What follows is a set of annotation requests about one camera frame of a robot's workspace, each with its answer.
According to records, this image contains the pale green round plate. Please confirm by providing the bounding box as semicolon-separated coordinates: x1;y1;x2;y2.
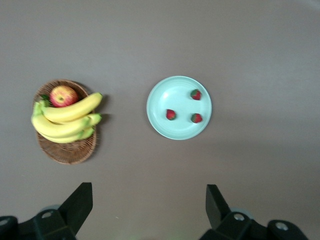
146;75;213;141

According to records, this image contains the brown table cloth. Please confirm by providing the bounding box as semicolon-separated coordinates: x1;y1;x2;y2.
0;0;320;240

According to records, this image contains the red strawberry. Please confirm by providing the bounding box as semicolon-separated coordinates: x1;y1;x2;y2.
190;88;203;101
190;112;203;125
165;108;178;122

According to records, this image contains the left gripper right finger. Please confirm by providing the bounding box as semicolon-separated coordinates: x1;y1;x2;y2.
199;184;307;240

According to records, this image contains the red yellow apple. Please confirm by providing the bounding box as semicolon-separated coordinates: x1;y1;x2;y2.
48;85;79;108

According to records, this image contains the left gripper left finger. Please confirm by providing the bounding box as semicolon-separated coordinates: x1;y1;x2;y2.
0;182;94;240

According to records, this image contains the brown wicker basket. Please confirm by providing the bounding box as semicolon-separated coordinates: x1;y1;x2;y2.
32;79;98;165

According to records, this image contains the yellow banana bunch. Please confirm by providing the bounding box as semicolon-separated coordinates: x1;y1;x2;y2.
30;92;104;144

